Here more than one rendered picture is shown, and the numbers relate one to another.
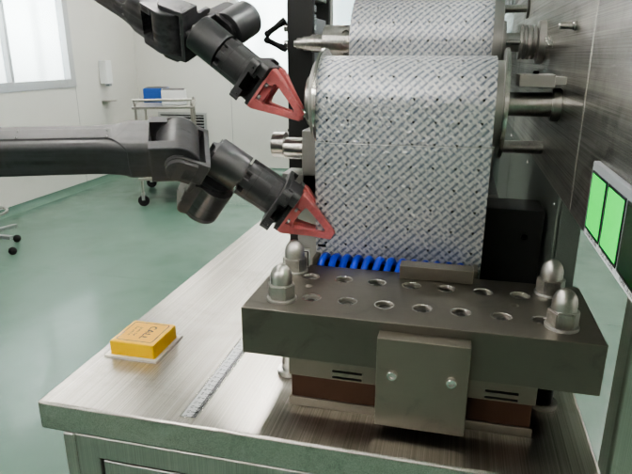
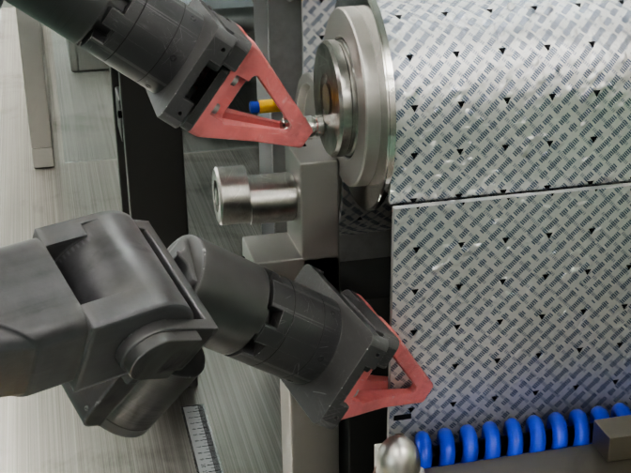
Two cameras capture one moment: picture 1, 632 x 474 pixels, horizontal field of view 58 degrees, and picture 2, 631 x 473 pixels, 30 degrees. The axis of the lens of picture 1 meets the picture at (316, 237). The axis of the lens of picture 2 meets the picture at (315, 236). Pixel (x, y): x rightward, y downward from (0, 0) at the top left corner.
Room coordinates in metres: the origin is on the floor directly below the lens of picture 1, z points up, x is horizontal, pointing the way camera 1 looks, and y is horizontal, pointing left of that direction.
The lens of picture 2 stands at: (0.22, 0.34, 1.46)
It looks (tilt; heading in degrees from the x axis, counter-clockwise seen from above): 22 degrees down; 333
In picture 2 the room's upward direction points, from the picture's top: 1 degrees counter-clockwise
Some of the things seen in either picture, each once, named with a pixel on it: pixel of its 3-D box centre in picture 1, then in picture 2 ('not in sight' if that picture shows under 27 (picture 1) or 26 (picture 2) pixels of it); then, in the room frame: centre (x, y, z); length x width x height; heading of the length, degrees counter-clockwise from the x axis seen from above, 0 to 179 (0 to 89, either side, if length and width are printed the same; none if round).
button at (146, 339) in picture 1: (144, 339); not in sight; (0.76, 0.25, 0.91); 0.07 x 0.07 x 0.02; 76
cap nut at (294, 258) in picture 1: (294, 255); (397, 469); (0.74, 0.03, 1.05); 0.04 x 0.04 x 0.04
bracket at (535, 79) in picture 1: (540, 78); not in sight; (0.79, -0.30, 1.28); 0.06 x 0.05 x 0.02; 76
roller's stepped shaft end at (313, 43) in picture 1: (309, 43); not in sight; (1.13, 0.01, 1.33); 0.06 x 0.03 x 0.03; 76
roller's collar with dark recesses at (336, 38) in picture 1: (341, 43); not in sight; (1.11, -0.05, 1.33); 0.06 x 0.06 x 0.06; 76
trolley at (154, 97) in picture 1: (169, 143); not in sight; (5.51, 1.41, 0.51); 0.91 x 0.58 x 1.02; 10
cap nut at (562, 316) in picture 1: (563, 308); not in sight; (0.57, -0.27, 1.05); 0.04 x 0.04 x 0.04
